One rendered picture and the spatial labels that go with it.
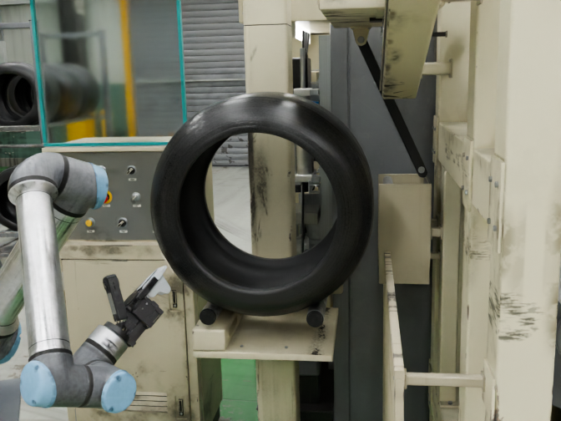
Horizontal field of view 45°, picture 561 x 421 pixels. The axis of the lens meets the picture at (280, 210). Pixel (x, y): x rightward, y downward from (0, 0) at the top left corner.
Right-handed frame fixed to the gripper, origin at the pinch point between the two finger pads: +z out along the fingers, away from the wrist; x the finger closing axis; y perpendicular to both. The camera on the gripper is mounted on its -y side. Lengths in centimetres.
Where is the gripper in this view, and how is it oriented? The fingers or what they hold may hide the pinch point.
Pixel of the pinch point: (160, 268)
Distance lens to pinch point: 176.2
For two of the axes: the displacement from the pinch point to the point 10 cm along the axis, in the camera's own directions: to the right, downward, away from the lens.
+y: 6.8, 6.9, 2.3
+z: 5.5, -7.0, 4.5
